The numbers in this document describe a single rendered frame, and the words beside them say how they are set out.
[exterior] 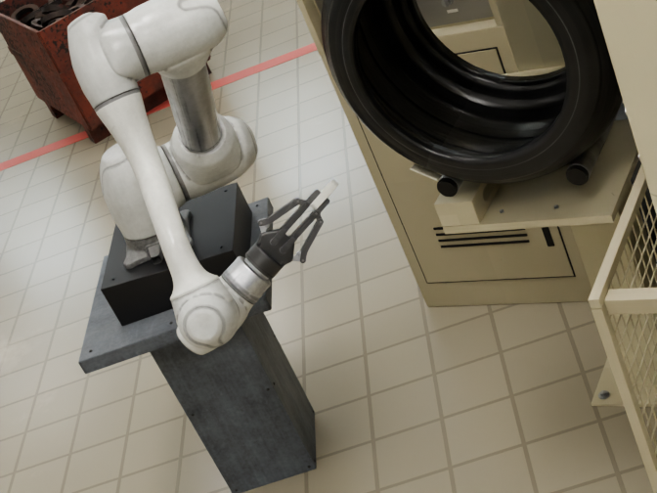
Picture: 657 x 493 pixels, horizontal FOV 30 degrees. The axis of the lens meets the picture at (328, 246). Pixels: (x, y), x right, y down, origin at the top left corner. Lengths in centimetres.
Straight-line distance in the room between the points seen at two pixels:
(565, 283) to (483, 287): 26
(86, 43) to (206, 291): 56
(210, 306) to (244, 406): 104
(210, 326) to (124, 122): 47
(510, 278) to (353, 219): 98
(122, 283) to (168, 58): 75
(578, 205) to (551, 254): 102
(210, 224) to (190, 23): 78
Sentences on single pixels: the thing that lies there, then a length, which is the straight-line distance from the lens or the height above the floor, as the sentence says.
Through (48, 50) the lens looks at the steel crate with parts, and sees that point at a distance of 588.
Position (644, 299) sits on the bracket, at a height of 98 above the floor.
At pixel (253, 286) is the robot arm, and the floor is 91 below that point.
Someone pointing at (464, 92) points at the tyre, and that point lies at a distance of 267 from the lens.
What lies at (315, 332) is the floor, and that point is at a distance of 394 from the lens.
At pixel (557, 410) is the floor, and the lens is 328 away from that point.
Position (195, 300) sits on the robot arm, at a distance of 229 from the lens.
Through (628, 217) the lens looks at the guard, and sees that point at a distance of 206.
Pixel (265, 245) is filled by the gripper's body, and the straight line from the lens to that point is 248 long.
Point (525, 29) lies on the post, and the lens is 271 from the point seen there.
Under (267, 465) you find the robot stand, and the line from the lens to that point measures 342.
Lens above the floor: 212
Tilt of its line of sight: 29 degrees down
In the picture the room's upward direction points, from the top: 25 degrees counter-clockwise
